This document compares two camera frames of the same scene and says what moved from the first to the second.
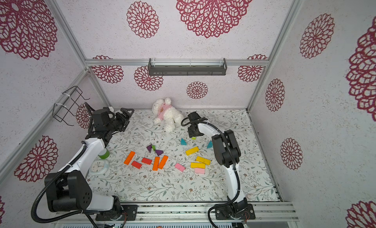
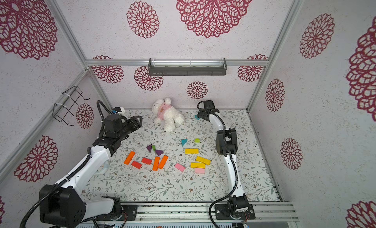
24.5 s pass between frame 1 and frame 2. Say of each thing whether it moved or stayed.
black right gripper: moved
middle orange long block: stayed
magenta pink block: stayed
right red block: stayed
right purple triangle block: stayed
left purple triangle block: stayed
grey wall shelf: stayed
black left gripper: moved
